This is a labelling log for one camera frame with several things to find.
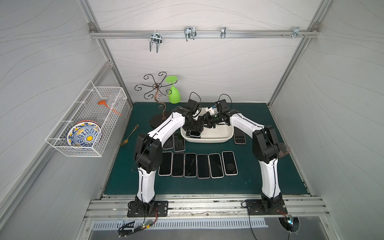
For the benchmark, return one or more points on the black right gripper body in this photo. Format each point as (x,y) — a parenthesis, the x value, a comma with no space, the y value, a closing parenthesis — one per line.
(211,119)

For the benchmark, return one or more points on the grey case phone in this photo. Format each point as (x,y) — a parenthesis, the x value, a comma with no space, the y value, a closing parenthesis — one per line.
(195,134)

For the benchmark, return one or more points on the small metal bracket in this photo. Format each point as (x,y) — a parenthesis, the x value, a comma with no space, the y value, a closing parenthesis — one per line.
(223,33)

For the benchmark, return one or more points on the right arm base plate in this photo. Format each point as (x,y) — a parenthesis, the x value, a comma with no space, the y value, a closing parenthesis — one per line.
(261,207)

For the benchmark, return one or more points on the pale green case phone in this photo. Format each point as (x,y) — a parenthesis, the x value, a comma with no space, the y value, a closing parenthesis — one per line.
(179,142)

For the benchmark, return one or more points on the blue yellow patterned plate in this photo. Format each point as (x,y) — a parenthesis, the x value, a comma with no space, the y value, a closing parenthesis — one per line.
(83,134)

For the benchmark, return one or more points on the white plastic storage box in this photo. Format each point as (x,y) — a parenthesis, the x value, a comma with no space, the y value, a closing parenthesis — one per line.
(219,134)

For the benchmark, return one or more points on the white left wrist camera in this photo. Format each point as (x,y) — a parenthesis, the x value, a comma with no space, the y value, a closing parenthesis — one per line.
(198,112)

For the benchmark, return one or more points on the mint green case phone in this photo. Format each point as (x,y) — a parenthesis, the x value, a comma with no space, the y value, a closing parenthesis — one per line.
(190,170)

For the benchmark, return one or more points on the light pink case phone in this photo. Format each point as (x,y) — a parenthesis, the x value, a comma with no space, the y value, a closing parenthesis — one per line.
(165,168)

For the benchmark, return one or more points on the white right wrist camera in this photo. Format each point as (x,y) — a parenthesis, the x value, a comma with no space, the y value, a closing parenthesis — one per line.
(212,110)

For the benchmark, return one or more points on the aluminium top rail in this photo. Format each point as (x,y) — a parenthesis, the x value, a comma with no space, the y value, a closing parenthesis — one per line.
(201,34)

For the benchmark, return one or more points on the white wire wall basket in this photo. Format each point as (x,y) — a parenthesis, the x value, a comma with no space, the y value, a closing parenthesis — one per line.
(86,108)

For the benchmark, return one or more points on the green plastic wine glass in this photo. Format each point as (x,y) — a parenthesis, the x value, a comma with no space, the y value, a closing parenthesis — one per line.
(174,95)

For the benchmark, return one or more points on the metal hook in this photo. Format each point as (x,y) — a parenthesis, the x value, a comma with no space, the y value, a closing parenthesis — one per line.
(156,40)
(190,33)

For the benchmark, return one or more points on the orange plastic funnel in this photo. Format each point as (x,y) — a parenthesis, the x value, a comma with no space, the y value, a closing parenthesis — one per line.
(104,103)

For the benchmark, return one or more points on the white vent strip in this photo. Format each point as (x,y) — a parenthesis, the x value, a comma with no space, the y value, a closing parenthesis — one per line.
(182,224)

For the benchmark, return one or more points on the dark pink case phone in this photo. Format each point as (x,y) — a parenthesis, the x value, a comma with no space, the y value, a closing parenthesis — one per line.
(230,165)

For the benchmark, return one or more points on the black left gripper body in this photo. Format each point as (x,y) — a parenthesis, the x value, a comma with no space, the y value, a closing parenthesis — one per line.
(194,125)

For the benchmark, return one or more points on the left metal hook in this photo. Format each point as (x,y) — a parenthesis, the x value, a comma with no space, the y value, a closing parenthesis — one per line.
(156,40)

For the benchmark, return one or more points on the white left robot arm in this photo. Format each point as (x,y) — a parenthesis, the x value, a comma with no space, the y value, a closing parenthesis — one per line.
(149,152)

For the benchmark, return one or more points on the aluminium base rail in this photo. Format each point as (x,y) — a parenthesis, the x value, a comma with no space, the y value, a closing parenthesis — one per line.
(202,207)

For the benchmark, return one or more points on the black metal cup stand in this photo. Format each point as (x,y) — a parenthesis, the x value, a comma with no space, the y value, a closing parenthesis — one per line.
(157,90)

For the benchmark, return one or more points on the rose case phone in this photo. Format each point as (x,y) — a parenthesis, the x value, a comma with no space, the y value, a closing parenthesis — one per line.
(178,165)

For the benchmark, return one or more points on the brass spoon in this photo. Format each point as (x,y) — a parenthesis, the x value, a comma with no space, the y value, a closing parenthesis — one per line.
(127,139)

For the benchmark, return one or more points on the green table mat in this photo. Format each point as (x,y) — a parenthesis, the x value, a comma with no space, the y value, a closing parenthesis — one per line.
(124,177)

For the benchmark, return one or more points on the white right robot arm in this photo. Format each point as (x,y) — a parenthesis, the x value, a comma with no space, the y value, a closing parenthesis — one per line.
(265,148)

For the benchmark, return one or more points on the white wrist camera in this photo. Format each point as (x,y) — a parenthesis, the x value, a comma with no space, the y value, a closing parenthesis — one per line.
(198,112)
(212,110)

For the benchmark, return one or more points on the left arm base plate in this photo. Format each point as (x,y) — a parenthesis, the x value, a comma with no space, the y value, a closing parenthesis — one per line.
(137,209)

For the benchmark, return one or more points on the cream case phone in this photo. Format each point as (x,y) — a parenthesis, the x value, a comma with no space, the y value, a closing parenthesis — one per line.
(216,166)

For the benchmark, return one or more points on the middle metal hook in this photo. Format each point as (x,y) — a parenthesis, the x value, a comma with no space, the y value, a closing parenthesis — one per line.
(190,33)

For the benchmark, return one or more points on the right metal bracket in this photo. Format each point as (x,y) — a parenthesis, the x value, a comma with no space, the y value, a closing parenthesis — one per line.
(296,34)

